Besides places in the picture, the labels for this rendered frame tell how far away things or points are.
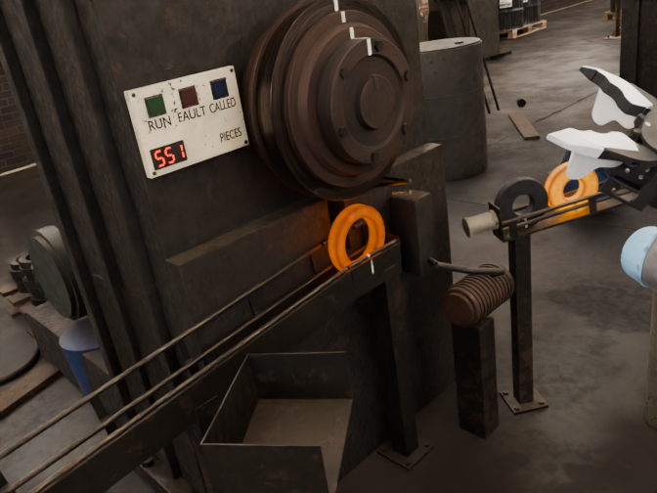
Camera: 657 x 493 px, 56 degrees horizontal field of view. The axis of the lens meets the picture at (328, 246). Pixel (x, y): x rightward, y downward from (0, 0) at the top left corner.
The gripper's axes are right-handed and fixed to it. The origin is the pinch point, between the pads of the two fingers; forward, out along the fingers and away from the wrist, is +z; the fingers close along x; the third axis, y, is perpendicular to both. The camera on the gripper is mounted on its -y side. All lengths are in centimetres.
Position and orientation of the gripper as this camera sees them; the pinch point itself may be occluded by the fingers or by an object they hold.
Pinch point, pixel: (566, 93)
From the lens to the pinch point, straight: 75.6
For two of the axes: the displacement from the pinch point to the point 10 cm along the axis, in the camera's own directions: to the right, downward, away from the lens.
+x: 4.8, -6.5, 5.9
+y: -1.8, 5.9, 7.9
